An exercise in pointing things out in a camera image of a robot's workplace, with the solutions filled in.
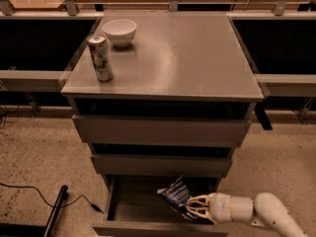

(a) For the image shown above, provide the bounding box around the white ceramic bowl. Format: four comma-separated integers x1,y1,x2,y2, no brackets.
103,19,137,47

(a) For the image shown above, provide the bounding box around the grey open bottom drawer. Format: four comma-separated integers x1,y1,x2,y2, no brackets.
92,176,228,237

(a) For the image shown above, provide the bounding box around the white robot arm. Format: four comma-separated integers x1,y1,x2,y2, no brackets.
186,193,309,237

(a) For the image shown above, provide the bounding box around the grey top drawer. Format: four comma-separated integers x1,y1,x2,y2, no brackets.
72,115,250,147

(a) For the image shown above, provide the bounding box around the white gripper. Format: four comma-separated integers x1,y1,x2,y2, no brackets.
186,193,254,224

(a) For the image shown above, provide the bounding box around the black pole on floor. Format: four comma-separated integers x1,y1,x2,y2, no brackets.
43,185,68,237

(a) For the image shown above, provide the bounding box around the black floor cable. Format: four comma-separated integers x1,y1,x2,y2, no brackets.
0,181,106,215

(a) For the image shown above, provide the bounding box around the blue chip bag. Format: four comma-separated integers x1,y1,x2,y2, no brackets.
157,177,197,220

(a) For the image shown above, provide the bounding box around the grey middle drawer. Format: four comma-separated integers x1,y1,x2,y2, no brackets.
91,154,231,178

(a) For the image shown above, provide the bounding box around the tall patterned drink can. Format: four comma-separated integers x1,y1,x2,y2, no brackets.
87,35,114,82

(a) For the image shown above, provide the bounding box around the grey drawer cabinet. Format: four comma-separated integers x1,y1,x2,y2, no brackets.
60,13,265,237

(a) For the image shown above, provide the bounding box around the metal frame railing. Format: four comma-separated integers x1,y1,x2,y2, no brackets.
1,0,315,124

